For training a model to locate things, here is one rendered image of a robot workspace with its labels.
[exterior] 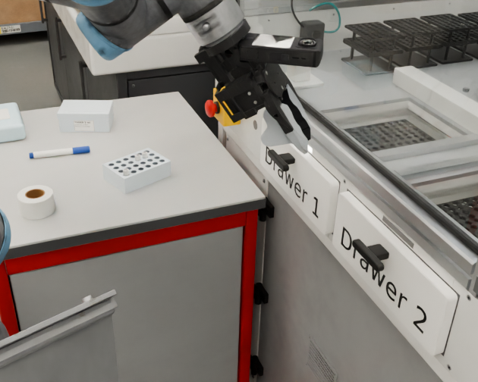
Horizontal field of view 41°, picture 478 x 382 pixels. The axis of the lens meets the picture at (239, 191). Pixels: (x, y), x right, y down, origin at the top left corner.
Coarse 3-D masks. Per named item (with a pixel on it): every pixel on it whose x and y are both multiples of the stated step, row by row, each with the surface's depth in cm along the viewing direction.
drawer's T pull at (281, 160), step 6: (270, 150) 122; (270, 156) 122; (276, 156) 120; (282, 156) 120; (288, 156) 120; (276, 162) 120; (282, 162) 118; (288, 162) 120; (294, 162) 120; (282, 168) 117; (288, 168) 117
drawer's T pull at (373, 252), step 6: (354, 240) 97; (360, 240) 97; (354, 246) 97; (360, 246) 96; (366, 246) 96; (372, 246) 96; (378, 246) 96; (360, 252) 96; (366, 252) 95; (372, 252) 95; (378, 252) 95; (384, 252) 95; (366, 258) 95; (372, 258) 94; (378, 258) 94; (384, 258) 95; (372, 264) 94; (378, 264) 92; (378, 270) 92
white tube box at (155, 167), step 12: (132, 156) 143; (156, 156) 143; (108, 168) 137; (120, 168) 138; (132, 168) 138; (144, 168) 138; (156, 168) 139; (168, 168) 142; (108, 180) 139; (120, 180) 135; (132, 180) 136; (144, 180) 138; (156, 180) 141
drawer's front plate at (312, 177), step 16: (288, 144) 122; (304, 160) 116; (272, 176) 132; (304, 176) 118; (320, 176) 112; (288, 192) 126; (320, 192) 113; (336, 192) 110; (304, 208) 120; (320, 208) 114; (320, 224) 115
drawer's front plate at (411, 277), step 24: (336, 216) 109; (360, 216) 101; (336, 240) 110; (384, 240) 96; (384, 264) 97; (408, 264) 91; (384, 288) 98; (408, 288) 92; (432, 288) 87; (408, 312) 93; (432, 312) 88; (432, 336) 89
